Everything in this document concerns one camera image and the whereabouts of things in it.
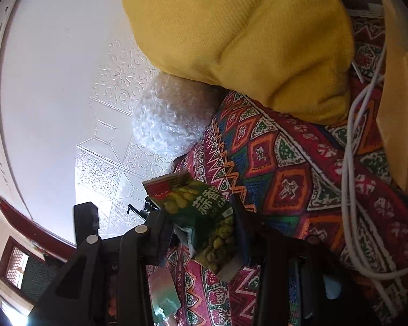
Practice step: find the white fluffy plush ball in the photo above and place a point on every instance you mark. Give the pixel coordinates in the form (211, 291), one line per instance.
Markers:
(172, 114)

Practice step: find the brown cardboard box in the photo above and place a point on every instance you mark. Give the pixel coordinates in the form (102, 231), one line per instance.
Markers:
(392, 118)

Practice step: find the yellow pillow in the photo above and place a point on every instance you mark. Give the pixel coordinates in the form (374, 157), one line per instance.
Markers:
(292, 56)

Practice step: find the red patterned bed cloth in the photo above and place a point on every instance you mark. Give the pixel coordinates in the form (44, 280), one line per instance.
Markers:
(329, 188)

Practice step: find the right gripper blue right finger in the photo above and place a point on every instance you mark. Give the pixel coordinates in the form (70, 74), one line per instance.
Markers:
(281, 297)

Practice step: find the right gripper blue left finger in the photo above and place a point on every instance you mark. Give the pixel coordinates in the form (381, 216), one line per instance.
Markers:
(143, 246)

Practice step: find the green peas snack packet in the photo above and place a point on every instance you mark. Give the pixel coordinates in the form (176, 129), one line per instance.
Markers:
(203, 217)

